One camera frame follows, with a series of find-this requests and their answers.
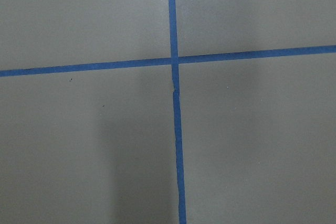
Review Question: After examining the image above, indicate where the blue tape line crosswise far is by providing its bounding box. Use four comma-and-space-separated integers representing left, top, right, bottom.
1, 45, 335, 77

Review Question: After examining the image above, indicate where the blue tape line lengthwise right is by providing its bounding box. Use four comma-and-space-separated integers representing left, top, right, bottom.
168, 0, 187, 223

